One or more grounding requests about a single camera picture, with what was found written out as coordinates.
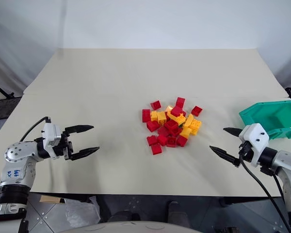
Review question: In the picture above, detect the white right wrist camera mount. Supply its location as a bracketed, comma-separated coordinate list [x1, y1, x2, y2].
[238, 123, 270, 168]

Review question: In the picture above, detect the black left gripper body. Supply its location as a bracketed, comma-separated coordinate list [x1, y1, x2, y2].
[53, 131, 75, 161]

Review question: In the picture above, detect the brown cardboard piece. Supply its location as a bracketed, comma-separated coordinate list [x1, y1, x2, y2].
[39, 195, 65, 204]

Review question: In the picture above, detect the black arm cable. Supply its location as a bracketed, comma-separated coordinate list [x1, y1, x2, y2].
[239, 142, 291, 233]
[19, 116, 51, 143]

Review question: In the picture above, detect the clear plastic bag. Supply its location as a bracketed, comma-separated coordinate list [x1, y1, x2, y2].
[64, 196, 101, 225]

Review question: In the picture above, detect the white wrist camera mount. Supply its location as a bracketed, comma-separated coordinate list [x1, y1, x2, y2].
[238, 123, 270, 168]
[42, 122, 64, 160]

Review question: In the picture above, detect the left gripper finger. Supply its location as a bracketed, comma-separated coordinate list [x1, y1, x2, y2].
[65, 125, 95, 135]
[67, 146, 100, 161]

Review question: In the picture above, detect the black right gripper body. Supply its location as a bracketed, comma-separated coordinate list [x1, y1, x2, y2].
[237, 140, 254, 168]

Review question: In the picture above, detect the pale robot torso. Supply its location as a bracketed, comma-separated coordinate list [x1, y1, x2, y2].
[60, 219, 192, 233]

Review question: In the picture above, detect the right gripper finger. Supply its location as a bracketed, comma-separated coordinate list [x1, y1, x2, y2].
[223, 127, 244, 139]
[209, 145, 241, 168]

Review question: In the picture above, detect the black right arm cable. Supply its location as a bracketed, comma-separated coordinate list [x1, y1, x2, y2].
[239, 142, 291, 233]

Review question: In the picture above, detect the green plastic bin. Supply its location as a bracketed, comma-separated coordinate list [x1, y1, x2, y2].
[239, 99, 291, 141]

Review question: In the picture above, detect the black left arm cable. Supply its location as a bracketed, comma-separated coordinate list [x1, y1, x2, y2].
[19, 116, 51, 143]

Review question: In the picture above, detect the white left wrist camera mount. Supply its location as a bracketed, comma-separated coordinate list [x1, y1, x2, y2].
[42, 122, 64, 160]

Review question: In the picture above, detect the black tripod stand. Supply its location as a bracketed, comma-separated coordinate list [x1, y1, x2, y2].
[0, 77, 15, 99]

